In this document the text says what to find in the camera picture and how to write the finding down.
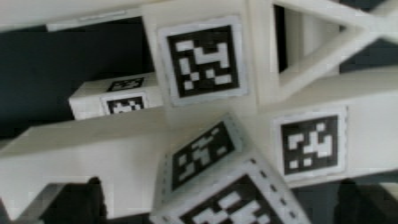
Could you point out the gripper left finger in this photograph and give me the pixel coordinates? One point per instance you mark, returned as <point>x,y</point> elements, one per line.
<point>67,204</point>

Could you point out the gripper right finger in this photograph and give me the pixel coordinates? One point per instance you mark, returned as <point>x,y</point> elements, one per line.
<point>366,203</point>

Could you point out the white tagged nut cube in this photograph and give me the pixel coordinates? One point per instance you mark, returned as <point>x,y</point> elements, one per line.
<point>218,187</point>

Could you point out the white chair back frame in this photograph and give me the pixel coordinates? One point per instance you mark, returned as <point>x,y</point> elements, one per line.
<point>245,54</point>

